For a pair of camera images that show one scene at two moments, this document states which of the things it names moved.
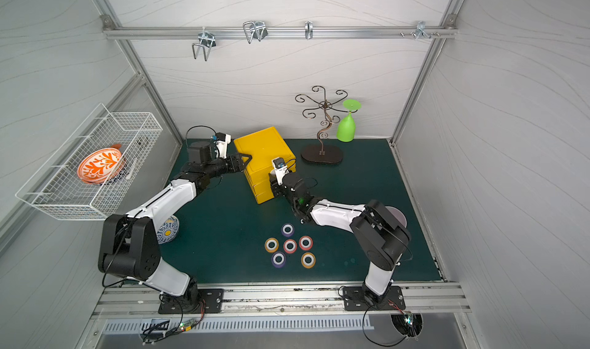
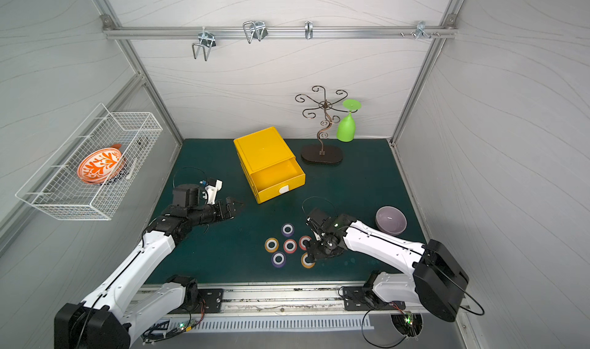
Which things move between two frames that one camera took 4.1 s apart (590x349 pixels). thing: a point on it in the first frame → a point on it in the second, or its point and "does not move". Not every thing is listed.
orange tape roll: (271, 244) does not move
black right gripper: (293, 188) → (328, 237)
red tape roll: (306, 243) does not move
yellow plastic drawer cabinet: (264, 145) does not move
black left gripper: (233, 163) → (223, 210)
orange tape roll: (308, 260) does not move
